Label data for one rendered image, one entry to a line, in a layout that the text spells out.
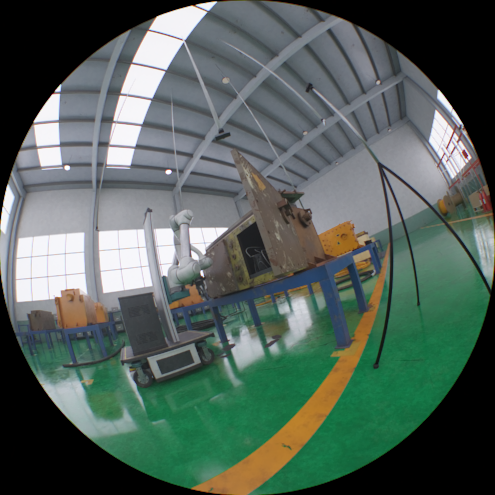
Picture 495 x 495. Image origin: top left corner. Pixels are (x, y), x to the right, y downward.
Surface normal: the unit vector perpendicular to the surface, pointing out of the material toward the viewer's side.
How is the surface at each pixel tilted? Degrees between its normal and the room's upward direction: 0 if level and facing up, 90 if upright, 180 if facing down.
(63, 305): 90
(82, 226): 90
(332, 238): 90
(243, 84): 180
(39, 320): 90
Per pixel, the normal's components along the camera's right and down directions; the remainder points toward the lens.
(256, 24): 0.29, 0.93
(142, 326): 0.61, -0.36
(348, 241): -0.73, 0.07
